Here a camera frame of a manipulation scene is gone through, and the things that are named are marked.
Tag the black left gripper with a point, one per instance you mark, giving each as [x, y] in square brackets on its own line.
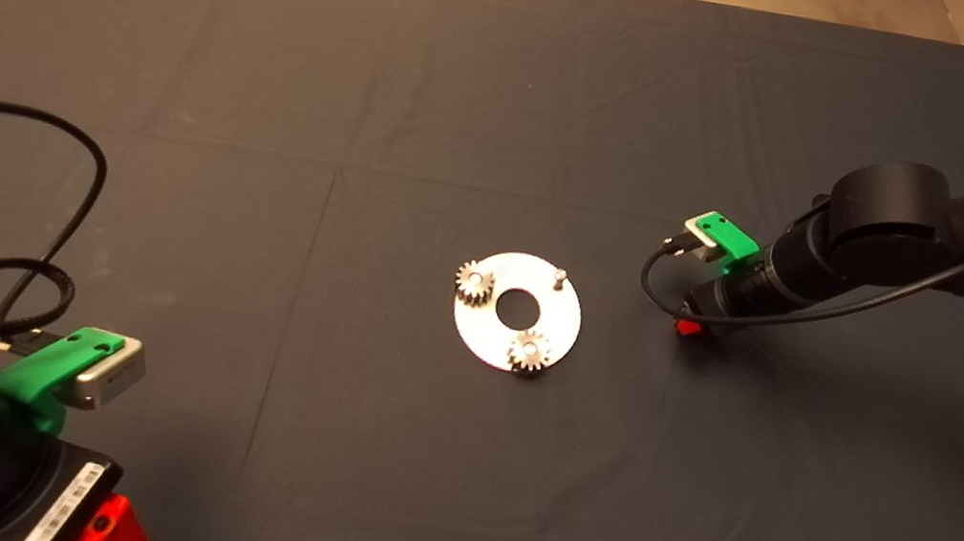
[3, 485]

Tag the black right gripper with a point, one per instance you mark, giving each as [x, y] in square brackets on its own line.
[729, 300]

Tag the dark steel planetary gear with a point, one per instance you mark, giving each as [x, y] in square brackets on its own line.
[530, 353]

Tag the bright steel planetary gear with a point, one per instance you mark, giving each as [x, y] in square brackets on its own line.
[472, 284]

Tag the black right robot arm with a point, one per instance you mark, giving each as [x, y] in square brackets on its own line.
[887, 219]

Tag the round metal carrier plate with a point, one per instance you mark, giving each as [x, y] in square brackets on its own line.
[562, 312]

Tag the dark grey table cloth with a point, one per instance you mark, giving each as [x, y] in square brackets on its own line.
[374, 99]

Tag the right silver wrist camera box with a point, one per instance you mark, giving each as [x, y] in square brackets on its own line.
[701, 228]

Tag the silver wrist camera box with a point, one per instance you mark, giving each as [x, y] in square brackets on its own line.
[115, 377]
[701, 228]

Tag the right green camera mount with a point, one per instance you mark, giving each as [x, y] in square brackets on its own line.
[734, 238]

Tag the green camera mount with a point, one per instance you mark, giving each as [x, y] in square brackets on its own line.
[734, 238]
[41, 370]

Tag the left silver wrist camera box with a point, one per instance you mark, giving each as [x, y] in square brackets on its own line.
[115, 377]

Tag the left green camera mount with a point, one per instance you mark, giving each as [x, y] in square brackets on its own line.
[41, 370]

